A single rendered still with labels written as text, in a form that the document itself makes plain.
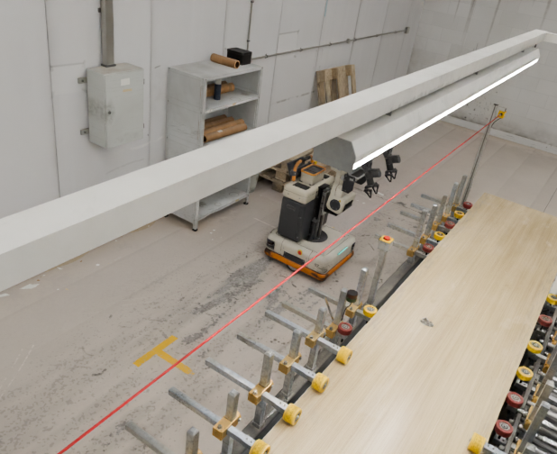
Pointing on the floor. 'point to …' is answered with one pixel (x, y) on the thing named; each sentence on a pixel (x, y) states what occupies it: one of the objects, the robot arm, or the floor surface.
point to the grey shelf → (182, 77)
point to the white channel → (212, 177)
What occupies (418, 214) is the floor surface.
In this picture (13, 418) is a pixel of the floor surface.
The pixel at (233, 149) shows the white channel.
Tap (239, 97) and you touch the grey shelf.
